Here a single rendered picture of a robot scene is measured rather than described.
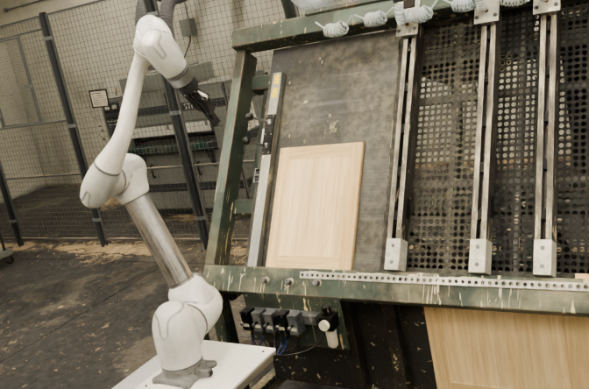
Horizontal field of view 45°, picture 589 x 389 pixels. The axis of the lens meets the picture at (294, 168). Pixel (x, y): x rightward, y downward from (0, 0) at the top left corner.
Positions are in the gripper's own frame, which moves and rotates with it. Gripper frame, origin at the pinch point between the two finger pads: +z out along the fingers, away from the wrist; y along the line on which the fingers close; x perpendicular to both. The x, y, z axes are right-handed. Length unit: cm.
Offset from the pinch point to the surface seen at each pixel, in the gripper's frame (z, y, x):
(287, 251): 84, 3, 9
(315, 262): 84, -13, 10
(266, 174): 71, 27, -19
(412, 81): 50, -33, -69
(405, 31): 40, -24, -86
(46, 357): 198, 224, 102
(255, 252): 84, 18, 15
